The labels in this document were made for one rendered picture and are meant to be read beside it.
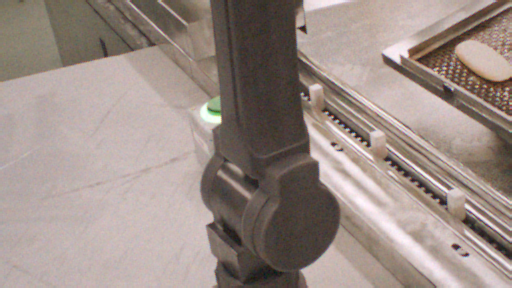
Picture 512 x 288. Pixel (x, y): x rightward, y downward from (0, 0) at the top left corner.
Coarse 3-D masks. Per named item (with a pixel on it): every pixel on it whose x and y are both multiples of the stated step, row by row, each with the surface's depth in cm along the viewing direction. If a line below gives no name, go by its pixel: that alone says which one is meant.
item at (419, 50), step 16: (496, 0) 106; (480, 16) 105; (496, 16) 105; (448, 32) 104; (464, 32) 104; (416, 48) 103; (432, 48) 103; (496, 48) 100; (416, 64) 100; (448, 64) 100; (432, 80) 98; (448, 80) 97; (464, 80) 96; (464, 96) 93; (480, 96) 93; (480, 112) 91; (496, 112) 88
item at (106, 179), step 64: (128, 64) 130; (0, 128) 118; (64, 128) 116; (128, 128) 113; (0, 192) 104; (64, 192) 102; (128, 192) 100; (192, 192) 98; (0, 256) 93; (64, 256) 91; (128, 256) 90; (192, 256) 88
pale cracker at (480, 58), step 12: (456, 48) 101; (468, 48) 100; (480, 48) 99; (468, 60) 98; (480, 60) 97; (492, 60) 96; (504, 60) 96; (480, 72) 96; (492, 72) 95; (504, 72) 94
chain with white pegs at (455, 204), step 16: (304, 96) 110; (320, 96) 105; (352, 128) 101; (368, 144) 98; (384, 144) 94; (384, 160) 95; (432, 192) 88; (448, 192) 83; (448, 208) 84; (464, 208) 83; (496, 240) 80
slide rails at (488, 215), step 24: (336, 96) 106; (360, 120) 100; (360, 144) 96; (384, 168) 91; (432, 168) 90; (408, 192) 87; (480, 216) 82; (504, 216) 82; (480, 240) 79; (504, 264) 76
